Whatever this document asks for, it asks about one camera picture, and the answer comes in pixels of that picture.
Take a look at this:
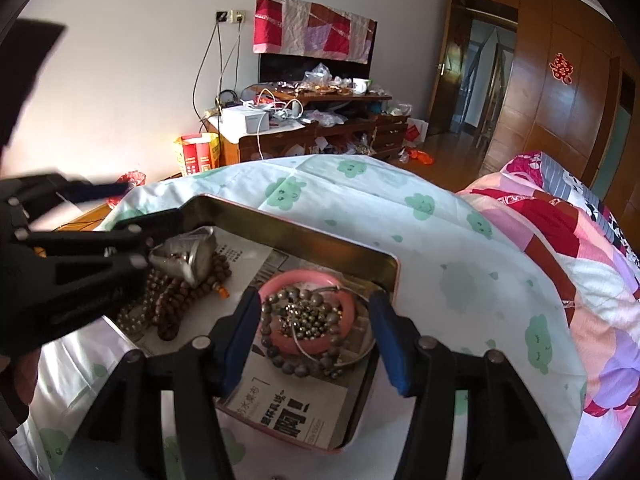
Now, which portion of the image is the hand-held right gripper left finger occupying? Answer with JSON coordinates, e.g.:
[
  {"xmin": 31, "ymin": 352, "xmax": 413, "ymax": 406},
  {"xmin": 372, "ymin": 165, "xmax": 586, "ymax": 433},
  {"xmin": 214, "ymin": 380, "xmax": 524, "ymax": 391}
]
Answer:
[{"xmin": 50, "ymin": 287, "xmax": 263, "ymax": 480}]

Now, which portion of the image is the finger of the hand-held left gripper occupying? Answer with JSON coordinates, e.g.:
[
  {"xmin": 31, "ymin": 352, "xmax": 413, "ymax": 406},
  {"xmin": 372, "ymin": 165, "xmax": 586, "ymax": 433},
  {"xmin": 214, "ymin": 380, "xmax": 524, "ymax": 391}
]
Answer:
[
  {"xmin": 0, "ymin": 174, "xmax": 129, "ymax": 241},
  {"xmin": 30, "ymin": 208, "xmax": 190, "ymax": 291}
]

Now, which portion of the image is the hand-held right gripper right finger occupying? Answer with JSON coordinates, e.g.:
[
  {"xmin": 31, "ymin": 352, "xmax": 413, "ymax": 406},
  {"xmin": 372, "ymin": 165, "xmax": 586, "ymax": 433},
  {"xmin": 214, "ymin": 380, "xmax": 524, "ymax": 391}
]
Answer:
[{"xmin": 369, "ymin": 290, "xmax": 573, "ymax": 480}]

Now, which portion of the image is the thin silver bangle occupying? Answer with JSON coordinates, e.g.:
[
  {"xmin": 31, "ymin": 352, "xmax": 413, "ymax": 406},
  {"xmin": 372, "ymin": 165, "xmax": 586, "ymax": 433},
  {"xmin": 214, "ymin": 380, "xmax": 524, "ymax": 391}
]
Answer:
[{"xmin": 292, "ymin": 282, "xmax": 378, "ymax": 366}]

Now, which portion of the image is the dark bead bracelet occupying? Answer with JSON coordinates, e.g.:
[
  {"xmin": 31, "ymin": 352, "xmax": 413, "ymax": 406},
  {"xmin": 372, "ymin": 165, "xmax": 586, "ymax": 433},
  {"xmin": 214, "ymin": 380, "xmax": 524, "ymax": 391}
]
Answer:
[{"xmin": 260, "ymin": 285, "xmax": 351, "ymax": 378}]

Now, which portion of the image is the metallic bead bracelet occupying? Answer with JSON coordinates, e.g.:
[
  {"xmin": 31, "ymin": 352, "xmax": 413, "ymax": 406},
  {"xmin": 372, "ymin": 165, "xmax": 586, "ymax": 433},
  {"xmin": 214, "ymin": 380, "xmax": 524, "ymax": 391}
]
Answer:
[{"xmin": 280, "ymin": 300, "xmax": 341, "ymax": 341}]

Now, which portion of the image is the silver metal bell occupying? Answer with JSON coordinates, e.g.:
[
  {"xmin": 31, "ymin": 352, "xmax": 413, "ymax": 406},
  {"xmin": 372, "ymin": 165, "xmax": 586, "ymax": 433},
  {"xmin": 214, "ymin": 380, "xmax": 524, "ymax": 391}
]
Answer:
[{"xmin": 149, "ymin": 226, "xmax": 217, "ymax": 288}]

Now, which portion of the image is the pale pearl bead bracelet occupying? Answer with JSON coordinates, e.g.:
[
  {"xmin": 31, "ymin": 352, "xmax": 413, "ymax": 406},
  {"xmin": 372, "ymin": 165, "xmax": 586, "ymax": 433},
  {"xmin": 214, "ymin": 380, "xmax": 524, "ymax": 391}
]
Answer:
[{"xmin": 117, "ymin": 270, "xmax": 156, "ymax": 333}]

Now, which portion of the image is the pink bangle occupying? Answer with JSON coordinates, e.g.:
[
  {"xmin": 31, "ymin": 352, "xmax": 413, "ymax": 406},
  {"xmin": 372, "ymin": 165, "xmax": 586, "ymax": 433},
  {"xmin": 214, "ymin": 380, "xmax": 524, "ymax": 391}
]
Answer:
[{"xmin": 259, "ymin": 270, "xmax": 357, "ymax": 357}]

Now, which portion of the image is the gold metal tin box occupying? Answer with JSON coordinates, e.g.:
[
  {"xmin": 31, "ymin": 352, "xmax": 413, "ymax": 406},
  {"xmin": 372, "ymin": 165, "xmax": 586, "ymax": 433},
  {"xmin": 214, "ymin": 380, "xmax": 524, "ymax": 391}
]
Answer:
[{"xmin": 107, "ymin": 194, "xmax": 402, "ymax": 456}]

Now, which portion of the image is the red plastic bag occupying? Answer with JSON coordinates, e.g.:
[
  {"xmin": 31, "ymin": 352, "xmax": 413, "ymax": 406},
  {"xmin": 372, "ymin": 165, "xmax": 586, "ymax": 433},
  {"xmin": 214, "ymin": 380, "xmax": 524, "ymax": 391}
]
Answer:
[{"xmin": 107, "ymin": 171, "xmax": 147, "ymax": 207}]

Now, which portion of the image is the printed paper leaflet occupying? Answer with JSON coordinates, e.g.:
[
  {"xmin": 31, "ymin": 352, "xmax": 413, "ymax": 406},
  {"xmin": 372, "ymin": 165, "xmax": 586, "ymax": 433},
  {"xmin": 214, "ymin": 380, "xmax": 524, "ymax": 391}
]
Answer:
[{"xmin": 132, "ymin": 240, "xmax": 381, "ymax": 451}]

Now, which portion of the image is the yellow red bag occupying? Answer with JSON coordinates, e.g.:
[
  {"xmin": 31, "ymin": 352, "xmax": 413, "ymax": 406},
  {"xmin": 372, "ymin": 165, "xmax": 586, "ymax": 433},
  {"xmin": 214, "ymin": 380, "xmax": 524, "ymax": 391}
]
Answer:
[{"xmin": 173, "ymin": 132, "xmax": 221, "ymax": 177}]

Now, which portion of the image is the white cardboard box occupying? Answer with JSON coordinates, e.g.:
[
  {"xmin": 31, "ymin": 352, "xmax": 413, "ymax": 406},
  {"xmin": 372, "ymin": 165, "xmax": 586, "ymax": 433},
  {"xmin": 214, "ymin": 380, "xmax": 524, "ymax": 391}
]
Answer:
[{"xmin": 221, "ymin": 107, "xmax": 271, "ymax": 136}]

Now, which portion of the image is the wooden television cabinet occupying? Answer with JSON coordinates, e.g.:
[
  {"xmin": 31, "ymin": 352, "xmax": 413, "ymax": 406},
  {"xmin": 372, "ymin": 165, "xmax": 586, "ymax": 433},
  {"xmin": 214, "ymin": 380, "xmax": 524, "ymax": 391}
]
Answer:
[{"xmin": 207, "ymin": 87, "xmax": 411, "ymax": 166}]

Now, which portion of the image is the orange plastic bag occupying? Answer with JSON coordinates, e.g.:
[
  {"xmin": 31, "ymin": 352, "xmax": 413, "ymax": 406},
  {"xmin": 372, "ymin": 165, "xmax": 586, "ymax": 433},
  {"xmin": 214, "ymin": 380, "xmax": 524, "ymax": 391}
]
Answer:
[{"xmin": 398, "ymin": 147, "xmax": 435, "ymax": 166}]

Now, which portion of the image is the pink patchwork quilt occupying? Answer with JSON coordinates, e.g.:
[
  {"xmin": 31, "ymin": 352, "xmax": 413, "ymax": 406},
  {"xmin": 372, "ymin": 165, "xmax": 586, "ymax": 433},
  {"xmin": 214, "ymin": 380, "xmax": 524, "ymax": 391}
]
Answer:
[{"xmin": 455, "ymin": 150, "xmax": 640, "ymax": 480}]

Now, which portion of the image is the white red shopping bag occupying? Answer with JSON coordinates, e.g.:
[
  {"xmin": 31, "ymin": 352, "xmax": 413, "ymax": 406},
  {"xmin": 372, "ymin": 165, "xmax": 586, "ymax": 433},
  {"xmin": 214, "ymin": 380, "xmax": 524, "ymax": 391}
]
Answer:
[{"xmin": 404, "ymin": 117, "xmax": 430, "ymax": 145}]

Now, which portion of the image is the black television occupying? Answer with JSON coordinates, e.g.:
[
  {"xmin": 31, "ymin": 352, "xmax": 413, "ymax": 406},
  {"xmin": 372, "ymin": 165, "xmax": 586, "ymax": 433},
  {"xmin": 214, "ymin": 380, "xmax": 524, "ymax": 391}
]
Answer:
[{"xmin": 258, "ymin": 20, "xmax": 378, "ymax": 86}]

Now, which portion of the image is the clear plastic bag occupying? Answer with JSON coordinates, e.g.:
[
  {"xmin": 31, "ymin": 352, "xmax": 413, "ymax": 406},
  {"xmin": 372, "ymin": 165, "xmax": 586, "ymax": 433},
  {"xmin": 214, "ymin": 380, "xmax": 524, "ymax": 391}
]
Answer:
[{"xmin": 302, "ymin": 63, "xmax": 332, "ymax": 88}]

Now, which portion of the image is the wooden door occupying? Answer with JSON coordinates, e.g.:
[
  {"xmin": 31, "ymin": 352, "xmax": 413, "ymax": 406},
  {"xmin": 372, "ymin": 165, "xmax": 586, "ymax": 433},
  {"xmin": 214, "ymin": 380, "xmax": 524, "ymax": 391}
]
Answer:
[{"xmin": 427, "ymin": 0, "xmax": 471, "ymax": 136}]

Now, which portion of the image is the red patchwork cover cloth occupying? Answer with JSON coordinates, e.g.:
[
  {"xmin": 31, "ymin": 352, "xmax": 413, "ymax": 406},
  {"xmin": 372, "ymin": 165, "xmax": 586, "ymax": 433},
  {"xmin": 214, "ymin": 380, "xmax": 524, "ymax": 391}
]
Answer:
[{"xmin": 252, "ymin": 0, "xmax": 378, "ymax": 65}]

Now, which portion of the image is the wooden wardrobe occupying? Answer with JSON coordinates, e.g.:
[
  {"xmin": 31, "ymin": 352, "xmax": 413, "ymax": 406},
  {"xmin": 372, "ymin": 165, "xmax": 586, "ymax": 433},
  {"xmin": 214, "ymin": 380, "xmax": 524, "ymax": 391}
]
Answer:
[{"xmin": 444, "ymin": 0, "xmax": 640, "ymax": 241}]

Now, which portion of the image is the red paper sticker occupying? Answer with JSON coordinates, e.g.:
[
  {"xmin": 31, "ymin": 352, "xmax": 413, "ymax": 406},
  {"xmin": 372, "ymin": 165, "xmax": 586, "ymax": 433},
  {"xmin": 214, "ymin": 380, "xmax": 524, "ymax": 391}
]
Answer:
[{"xmin": 549, "ymin": 51, "xmax": 575, "ymax": 85}]

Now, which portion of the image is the brown wooden bead bracelet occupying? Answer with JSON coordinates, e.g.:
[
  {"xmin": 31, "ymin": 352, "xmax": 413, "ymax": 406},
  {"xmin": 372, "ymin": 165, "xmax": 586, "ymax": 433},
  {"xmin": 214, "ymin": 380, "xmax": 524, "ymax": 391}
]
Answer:
[{"xmin": 145, "ymin": 252, "xmax": 233, "ymax": 341}]

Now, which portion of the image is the grey power cable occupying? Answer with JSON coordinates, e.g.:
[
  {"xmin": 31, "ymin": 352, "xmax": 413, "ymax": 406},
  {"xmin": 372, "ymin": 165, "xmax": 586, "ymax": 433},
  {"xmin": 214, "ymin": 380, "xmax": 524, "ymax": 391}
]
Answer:
[{"xmin": 192, "ymin": 21, "xmax": 221, "ymax": 111}]

